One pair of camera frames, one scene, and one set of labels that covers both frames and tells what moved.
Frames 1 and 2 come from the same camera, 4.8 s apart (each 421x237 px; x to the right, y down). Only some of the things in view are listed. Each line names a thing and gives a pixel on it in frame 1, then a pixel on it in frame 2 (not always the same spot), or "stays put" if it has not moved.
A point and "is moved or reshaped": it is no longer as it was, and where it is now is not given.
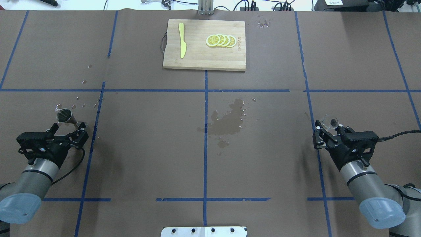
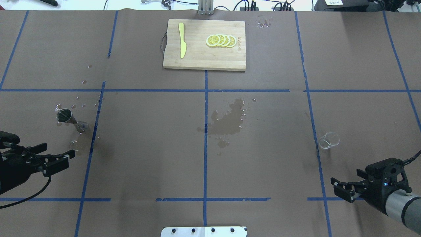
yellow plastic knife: x=183 y=45 stays put
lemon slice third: x=227 y=41 stays put
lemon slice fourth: x=233 y=41 stays put
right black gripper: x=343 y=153 → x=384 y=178
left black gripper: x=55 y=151 → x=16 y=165
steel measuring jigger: x=65 y=115 stays put
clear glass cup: x=330 y=121 is moved or reshaped
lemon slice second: x=222 y=39 stays put
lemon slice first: x=212 y=40 stays put
